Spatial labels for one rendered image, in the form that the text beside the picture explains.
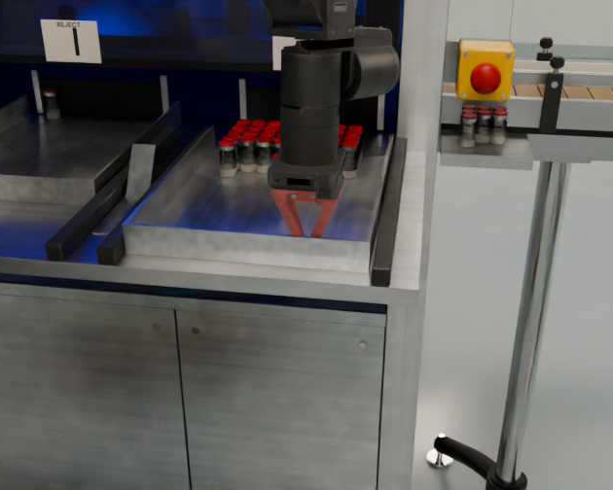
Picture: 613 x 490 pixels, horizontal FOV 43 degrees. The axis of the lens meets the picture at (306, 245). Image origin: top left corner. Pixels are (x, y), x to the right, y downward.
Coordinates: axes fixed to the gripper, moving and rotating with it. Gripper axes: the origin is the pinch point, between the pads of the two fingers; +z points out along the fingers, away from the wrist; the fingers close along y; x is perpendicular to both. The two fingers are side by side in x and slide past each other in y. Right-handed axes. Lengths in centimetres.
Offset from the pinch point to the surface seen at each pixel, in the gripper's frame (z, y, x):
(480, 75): -13.3, 31.6, -18.1
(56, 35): -16, 35, 42
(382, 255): 0.2, -0.8, -7.9
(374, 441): 53, 42, -7
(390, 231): -0.4, 4.8, -8.4
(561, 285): 74, 169, -62
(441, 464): 82, 77, -22
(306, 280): 2.5, -3.2, -0.6
